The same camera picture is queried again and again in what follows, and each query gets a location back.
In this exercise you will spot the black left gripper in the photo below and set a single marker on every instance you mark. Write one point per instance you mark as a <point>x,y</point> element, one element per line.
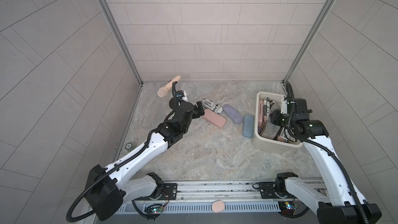
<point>200,109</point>

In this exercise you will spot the pink glasses case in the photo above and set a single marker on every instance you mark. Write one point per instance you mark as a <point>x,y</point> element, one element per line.
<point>260,112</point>
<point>214,118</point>

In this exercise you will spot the circuit board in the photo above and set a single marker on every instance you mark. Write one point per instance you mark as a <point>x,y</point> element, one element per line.
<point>154,209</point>
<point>287,208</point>

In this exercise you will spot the cream plastic storage box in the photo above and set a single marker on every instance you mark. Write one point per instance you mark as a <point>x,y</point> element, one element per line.
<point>260,139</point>

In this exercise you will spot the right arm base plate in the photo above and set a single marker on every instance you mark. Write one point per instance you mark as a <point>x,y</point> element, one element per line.
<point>267,190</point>

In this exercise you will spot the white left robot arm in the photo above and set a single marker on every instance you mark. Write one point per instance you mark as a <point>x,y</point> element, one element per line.
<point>109,187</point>

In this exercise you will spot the left circuit board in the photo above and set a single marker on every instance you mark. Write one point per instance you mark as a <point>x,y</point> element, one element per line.
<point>154,209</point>

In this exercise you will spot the black microphone stand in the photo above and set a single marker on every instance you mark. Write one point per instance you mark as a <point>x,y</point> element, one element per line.
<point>172,99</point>

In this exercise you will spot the right circuit board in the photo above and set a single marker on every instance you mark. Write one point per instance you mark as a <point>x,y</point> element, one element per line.
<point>287,208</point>

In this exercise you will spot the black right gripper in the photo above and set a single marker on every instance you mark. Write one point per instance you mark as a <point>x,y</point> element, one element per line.
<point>274,116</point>

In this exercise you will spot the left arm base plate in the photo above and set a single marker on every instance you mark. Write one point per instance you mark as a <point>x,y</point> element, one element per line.
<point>166,191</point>

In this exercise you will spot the aluminium rail frame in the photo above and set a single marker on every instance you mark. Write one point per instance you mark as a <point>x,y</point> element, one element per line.
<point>241,194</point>

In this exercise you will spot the beige microphone head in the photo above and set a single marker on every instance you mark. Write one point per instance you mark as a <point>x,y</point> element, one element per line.
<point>163,91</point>

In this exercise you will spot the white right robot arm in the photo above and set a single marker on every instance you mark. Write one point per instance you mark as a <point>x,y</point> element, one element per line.
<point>345,204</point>

